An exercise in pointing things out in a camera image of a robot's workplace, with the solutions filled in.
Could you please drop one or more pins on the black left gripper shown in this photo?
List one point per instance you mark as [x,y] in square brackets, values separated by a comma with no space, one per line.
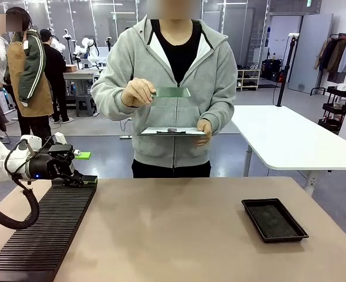
[49,169]

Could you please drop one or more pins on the grey clipboard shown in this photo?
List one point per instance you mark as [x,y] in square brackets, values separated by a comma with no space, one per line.
[190,132]

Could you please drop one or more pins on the green perforated PCB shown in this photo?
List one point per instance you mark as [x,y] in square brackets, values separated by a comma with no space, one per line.
[172,92]

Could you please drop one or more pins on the person's left forearm grey sleeve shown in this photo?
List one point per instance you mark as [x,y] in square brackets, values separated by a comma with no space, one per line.
[222,117]

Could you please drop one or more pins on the person's right forearm grey sleeve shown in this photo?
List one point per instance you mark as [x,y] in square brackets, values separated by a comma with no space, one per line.
[108,100]

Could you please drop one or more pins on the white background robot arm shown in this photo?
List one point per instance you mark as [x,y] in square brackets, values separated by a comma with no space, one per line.
[87,50]

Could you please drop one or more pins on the black slotted PCB rack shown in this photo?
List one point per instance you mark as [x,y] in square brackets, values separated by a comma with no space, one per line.
[43,229]

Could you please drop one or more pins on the person's right hand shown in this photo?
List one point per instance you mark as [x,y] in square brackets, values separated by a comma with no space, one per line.
[137,92]

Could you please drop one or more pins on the person's left hand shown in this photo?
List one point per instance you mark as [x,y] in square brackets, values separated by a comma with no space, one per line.
[208,127]

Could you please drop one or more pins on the grey step stool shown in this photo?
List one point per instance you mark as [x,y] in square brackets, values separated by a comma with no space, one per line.
[85,105]

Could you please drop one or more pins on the white power strip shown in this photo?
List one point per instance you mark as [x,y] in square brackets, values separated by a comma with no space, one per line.
[125,137]

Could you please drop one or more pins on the white lab workbench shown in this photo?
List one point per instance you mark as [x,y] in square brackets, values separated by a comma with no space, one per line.
[81,77]

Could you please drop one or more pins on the brown cardboard box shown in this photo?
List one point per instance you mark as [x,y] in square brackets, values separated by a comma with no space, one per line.
[70,68]

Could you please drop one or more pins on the person in black with cap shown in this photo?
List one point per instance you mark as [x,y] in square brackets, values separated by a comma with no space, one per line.
[55,67]

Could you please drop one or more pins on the person with brown apron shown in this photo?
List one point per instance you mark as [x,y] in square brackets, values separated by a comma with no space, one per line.
[28,73]

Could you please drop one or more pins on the person in grey hoodie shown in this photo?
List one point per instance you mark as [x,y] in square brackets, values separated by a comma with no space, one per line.
[172,147]

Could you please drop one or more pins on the wooden shoe rack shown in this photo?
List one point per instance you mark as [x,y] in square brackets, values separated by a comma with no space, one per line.
[249,79]

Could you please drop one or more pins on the black rectangular tray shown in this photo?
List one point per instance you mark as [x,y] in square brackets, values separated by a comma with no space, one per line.
[274,221]

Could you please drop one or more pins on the black luggage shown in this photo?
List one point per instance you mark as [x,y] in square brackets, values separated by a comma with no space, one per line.
[271,70]

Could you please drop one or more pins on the large white table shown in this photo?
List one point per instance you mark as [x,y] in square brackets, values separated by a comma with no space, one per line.
[293,138]

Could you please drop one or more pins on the black pole stand white head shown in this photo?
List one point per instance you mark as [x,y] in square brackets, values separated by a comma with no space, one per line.
[287,64]

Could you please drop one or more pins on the black garment rack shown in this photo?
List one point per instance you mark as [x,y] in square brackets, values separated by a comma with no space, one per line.
[318,88]

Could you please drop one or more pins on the grey partition panel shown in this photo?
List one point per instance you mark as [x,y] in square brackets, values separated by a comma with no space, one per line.
[310,53]

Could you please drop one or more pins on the black utility cart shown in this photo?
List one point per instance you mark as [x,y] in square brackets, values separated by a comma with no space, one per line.
[334,108]

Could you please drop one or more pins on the brown coat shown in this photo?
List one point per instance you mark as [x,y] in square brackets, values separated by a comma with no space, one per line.
[337,55]

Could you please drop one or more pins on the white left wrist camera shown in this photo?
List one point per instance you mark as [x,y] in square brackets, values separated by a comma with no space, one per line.
[60,138]

